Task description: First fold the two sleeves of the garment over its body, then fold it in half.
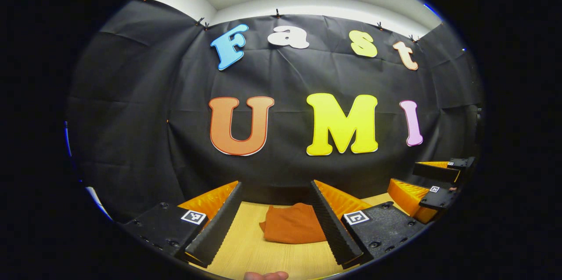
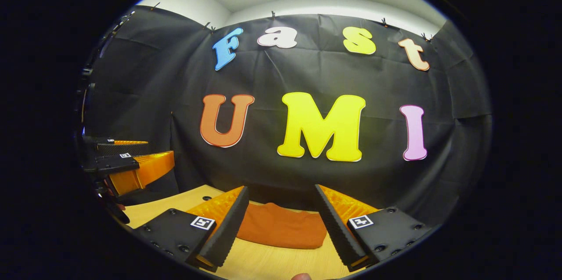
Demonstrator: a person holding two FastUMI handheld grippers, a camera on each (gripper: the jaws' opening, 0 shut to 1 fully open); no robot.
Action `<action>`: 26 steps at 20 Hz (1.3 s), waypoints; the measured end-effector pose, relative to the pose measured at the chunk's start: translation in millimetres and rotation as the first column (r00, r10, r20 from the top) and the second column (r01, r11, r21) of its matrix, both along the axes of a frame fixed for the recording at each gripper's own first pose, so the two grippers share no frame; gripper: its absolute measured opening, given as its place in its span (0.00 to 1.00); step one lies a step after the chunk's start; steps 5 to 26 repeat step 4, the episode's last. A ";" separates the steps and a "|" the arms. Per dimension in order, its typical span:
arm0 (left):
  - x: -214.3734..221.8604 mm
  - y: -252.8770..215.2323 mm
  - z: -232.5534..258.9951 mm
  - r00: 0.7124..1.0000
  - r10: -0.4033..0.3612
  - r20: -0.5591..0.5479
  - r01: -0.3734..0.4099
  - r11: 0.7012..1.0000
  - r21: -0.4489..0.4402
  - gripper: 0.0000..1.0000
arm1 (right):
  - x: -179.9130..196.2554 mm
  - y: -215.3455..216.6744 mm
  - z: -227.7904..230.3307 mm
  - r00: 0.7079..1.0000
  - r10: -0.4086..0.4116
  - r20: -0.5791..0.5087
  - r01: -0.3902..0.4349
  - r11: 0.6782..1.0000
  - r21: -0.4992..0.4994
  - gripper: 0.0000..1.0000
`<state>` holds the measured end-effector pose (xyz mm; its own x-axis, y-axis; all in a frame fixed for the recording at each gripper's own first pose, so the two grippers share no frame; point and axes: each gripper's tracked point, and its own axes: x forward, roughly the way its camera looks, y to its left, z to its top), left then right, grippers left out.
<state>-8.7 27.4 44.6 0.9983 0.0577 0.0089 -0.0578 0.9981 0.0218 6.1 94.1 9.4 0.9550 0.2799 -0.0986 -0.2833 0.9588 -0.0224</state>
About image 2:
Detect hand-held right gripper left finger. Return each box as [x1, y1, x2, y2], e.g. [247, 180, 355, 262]
[127, 186, 250, 273]

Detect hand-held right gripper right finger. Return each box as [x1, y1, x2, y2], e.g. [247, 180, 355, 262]
[314, 184, 442, 273]

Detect orange button shirt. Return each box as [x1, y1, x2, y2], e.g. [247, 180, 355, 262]
[236, 202, 328, 250]

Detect black backdrop cloth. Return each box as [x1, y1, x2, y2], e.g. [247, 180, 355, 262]
[77, 4, 492, 228]

